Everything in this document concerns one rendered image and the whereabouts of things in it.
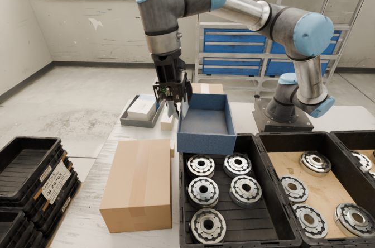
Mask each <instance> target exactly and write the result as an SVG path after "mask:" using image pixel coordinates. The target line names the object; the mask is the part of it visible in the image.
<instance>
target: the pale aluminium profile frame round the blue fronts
mask: <svg viewBox="0 0 375 248"><path fill-rule="evenodd" d="M260 1H263V0H260ZM365 1H366V0H359V2H358V4H357V6H356V8H355V11H354V13H353V15H352V18H351V20H350V23H349V26H350V28H349V30H348V31H346V32H345V34H344V37H343V38H339V40H338V41H341V43H340V46H339V49H338V51H337V53H336V55H322V54H320V59H334V60H333V62H332V65H331V67H330V68H327V69H326V70H328V71H329V72H328V74H327V75H326V74H325V73H324V76H323V77H322V80H323V82H324V85H325V86H326V88H327V86H328V84H329V82H330V80H331V77H332V75H333V73H334V70H335V68H336V66H337V64H338V61H339V59H340V57H341V55H342V53H343V50H344V48H345V46H346V44H347V41H348V39H349V37H350V34H351V33H352V30H353V28H354V25H355V23H356V21H357V19H358V17H359V14H360V12H361V10H362V8H363V5H364V3H365ZM328 2H329V0H324V3H323V5H322V8H321V11H320V14H322V15H324V13H325V10H326V7H327V4H328ZM276 4H278V5H281V0H276ZM351 28H352V29H351ZM350 29H351V31H350ZM199 31H200V14H197V15H196V47H195V73H194V74H195V83H198V81H199V80H200V79H245V80H253V83H254V85H255V87H226V86H223V90H244V91H256V95H254V97H255V98H260V96H259V94H260V91H265V92H275V91H276V88H269V87H263V86H262V83H263V82H264V81H265V80H279V79H280V77H276V76H274V75H270V76H264V73H265V70H266V68H267V67H266V64H267V61H268V58H278V59H289V58H288V57H287V55H286V54H269V52H270V48H271V43H272V40H270V39H268V38H267V45H266V50H265V53H264V54H263V53H205V52H199V39H204V36H199ZM203 57H225V58H262V60H263V63H262V66H261V67H260V70H259V75H258V76H254V75H211V74H206V75H205V74H199V73H198V69H202V66H203V65H199V60H201V59H203ZM257 81H258V82H257Z"/></svg>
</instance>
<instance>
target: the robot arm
mask: <svg viewBox="0 0 375 248"><path fill-rule="evenodd" d="M136 3H137V4H138V9H139V12H140V16H141V20H142V24H143V29H144V32H145V38H146V42H147V46H148V50H149V52H150V53H151V58H152V60H153V61H154V64H155V68H156V73H157V77H156V79H155V81H154V83H153V85H152V86H153V91H154V94H155V97H156V102H157V104H158V103H159V101H160V99H162V100H163V101H165V103H166V107H167V116H168V118H170V117H171V116H172V115H173V116H174V117H175V118H176V119H177V120H178V119H179V111H178V110H177V104H176V103H181V106H180V109H181V119H182V120H183V119H184V118H185V116H186V114H187V112H188V108H189V104H190V100H191V97H192V94H193V88H192V85H191V79H188V78H187V72H185V71H184V70H186V68H185V62H184V61H183V60H181V59H180V58H179V56H180V55H181V54H182V53H181V47H180V46H181V42H180V38H181V37H182V33H179V26H178V21H177V19H178V18H184V17H189V16H193V15H197V14H201V13H209V14H211V15H215V16H218V17H221V18H225V19H227V20H231V21H234V22H237V23H241V24H243V25H246V26H247V27H248V28H249V29H250V30H252V31H255V32H257V33H259V34H261V35H263V36H265V37H266V38H268V39H270V40H272V41H274V42H276V43H278V44H281V45H283V46H284V48H285V52H286V55H287V57H288V58H289V59H290V60H292V61H293V64H294V68H295V73H285V74H282V75H281V76H280V79H279V81H278V85H277V88H276V91H275V94H274V96H273V98H272V100H271V101H270V103H269V104H268V105H267V108H266V111H267V113H268V114H269V115H270V116H271V117H273V118H275V119H278V120H281V121H289V120H292V119H294V118H295V115H296V107H298V108H299V109H301V110H303V111H304V112H306V113H307V114H309V116H311V117H313V118H319V117H321V116H322V115H324V114H325V113H327V111H328V110H330V108H331V107H332V105H333V104H334V102H335V98H333V97H332V96H330V95H328V90H327V88H326V86H325V85H323V80H322V73H321V61H320V54H321V53H322V52H323V51H324V50H325V49H326V48H327V47H328V45H329V44H330V42H331V40H330V39H331V38H332V37H333V33H334V26H333V23H332V21H331V19H330V18H329V17H326V16H323V15H322V14H320V13H316V12H309V11H304V10H301V9H297V8H293V7H289V6H283V5H278V4H272V3H267V2H265V1H258V2H255V1H253V0H136ZM157 87H158V89H157ZM155 90H156V91H157V95H158V97H157V95H156V91H155Z"/></svg>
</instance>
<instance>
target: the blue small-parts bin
mask: <svg viewBox="0 0 375 248"><path fill-rule="evenodd" d="M176 136H177V152H185V153H197V154H219V155H233V150H234V146H235V141H236V137H237V134H236V130H235V126H234V121H233V116H232V112H231V108H230V103H229V98H228V95H227V94H216V93H193V94H192V97H191V100H190V104H189V108H188V111H187V114H186V116H185V118H184V119H183V120H182V119H181V109H180V111H179V119H178V124H177V133H176Z"/></svg>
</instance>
